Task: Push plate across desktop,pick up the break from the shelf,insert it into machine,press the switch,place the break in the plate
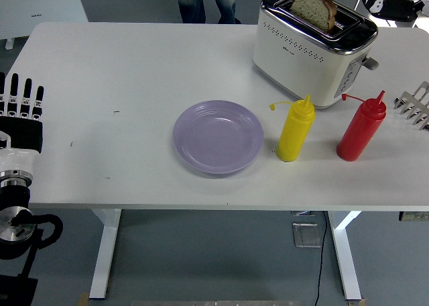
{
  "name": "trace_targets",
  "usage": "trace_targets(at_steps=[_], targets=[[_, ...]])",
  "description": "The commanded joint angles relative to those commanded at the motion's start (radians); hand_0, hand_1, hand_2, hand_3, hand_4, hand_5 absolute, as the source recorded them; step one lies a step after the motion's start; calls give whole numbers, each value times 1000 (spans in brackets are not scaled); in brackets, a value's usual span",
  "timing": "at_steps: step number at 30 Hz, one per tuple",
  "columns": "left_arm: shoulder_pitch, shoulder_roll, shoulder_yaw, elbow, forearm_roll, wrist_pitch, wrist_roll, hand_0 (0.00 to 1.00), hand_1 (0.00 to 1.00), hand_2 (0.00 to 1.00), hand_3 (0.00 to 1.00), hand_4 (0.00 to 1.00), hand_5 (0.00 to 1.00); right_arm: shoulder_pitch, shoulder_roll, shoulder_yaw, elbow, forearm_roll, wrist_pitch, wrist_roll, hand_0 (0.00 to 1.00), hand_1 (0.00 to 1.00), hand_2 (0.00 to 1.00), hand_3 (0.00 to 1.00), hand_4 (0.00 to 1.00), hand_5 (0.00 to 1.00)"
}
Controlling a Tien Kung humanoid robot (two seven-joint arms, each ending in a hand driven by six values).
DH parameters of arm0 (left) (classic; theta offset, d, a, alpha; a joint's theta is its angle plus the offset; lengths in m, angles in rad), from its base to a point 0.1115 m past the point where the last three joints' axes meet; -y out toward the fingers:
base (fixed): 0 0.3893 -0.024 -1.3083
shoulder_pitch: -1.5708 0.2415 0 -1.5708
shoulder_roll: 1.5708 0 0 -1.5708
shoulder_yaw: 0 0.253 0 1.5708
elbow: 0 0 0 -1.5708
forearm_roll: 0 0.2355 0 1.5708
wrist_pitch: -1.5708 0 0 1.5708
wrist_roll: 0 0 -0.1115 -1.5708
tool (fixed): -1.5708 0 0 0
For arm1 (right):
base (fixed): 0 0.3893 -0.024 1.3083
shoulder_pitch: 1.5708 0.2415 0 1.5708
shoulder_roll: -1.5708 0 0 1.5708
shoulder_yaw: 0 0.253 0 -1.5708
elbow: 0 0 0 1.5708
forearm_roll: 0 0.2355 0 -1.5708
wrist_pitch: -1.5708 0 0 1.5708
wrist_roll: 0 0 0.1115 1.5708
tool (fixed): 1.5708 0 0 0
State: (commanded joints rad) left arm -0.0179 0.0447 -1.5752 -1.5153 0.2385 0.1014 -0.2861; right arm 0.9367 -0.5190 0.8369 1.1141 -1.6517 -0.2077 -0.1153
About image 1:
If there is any metal floor socket plate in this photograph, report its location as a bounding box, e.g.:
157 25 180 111
291 221 322 249

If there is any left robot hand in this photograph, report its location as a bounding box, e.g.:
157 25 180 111
0 71 45 173

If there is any white heater unit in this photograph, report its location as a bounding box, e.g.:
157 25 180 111
0 0 88 50

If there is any yellow squeeze bottle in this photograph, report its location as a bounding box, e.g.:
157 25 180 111
269 94 316 162

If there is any person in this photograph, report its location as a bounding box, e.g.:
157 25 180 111
177 0 241 25

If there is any under-table power strip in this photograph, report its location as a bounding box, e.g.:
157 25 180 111
397 211 429 222

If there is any white table leg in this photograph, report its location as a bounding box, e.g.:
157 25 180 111
88 209 122 300
327 211 363 301

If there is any white chrome two-slot toaster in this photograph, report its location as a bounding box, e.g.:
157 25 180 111
252 0 380 111

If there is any brown bread slice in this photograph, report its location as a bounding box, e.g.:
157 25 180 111
290 0 338 35

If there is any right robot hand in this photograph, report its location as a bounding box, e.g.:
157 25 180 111
359 0 429 21

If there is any purple round plate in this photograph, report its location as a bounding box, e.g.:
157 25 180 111
172 99 265 176

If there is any metal toast rack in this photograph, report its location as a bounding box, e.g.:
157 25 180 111
392 81 429 132

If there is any red squeeze bottle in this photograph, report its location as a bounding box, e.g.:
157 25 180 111
336 90 387 162

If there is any black floor cable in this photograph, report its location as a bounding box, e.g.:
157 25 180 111
313 211 328 306

